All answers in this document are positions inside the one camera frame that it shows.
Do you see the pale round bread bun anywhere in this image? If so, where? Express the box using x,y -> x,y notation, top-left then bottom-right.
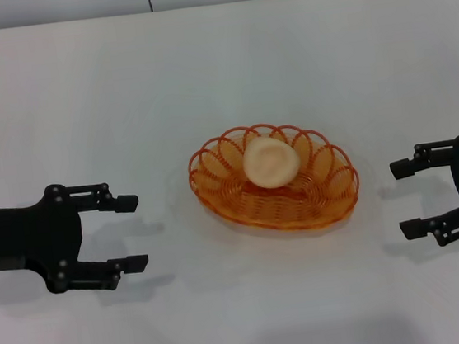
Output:
239,131 -> 303,192

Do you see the orange woven plastic basket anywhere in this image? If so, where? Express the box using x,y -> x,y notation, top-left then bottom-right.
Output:
183,112 -> 365,245

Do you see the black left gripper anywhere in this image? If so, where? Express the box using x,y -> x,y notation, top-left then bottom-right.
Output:
0,174 -> 152,304

